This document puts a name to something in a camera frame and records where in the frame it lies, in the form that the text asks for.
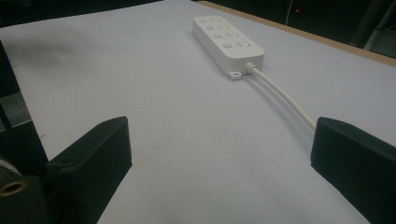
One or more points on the grey metal stand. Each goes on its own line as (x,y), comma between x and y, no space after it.
(378,29)

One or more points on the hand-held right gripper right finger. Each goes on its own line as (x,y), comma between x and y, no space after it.
(355,161)

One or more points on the white power strip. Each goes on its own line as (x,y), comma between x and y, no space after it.
(229,40)

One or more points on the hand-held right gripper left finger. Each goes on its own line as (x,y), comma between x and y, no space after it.
(90,168)

